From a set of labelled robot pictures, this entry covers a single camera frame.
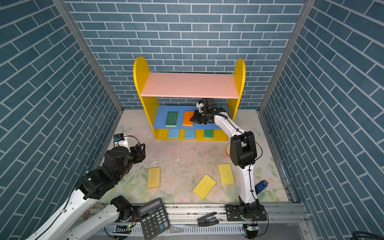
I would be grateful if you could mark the pale yellow sponge left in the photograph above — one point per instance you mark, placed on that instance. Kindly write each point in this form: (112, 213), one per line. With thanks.
(154, 178)

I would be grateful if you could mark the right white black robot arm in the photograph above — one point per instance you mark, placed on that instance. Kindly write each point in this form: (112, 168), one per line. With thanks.
(243, 153)

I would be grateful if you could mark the yellow pink blue shelf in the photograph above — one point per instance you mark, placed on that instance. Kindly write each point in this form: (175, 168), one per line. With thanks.
(151, 86)

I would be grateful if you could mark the black desk calculator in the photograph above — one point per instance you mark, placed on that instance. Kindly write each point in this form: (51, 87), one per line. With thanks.
(153, 218)

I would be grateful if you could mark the yellow smiley face sponge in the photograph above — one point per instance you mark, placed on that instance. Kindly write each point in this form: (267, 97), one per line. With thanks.
(228, 150)

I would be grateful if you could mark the yellow sponge right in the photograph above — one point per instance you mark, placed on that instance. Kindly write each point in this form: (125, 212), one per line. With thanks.
(226, 174)

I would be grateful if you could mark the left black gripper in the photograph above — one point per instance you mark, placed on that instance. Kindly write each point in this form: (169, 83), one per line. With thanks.
(138, 152)

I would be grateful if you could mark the black binder clip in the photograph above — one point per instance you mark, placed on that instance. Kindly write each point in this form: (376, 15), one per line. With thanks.
(208, 220)

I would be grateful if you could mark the yellow sponge front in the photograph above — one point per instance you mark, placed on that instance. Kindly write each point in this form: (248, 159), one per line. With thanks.
(205, 185)

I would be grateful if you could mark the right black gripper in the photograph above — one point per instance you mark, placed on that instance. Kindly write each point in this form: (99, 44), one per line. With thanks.
(195, 118)

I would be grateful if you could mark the dark green scrub sponge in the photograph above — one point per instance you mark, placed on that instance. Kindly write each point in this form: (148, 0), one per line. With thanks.
(172, 119)

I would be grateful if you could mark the orange sponge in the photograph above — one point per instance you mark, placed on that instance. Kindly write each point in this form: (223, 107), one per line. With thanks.
(187, 119)

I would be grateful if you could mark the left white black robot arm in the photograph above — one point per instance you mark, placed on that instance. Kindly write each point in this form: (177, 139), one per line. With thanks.
(88, 190)

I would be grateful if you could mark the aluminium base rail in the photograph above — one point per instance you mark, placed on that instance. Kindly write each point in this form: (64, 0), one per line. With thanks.
(285, 222)

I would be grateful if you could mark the bright green sponge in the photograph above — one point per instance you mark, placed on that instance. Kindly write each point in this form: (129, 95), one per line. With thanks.
(208, 134)

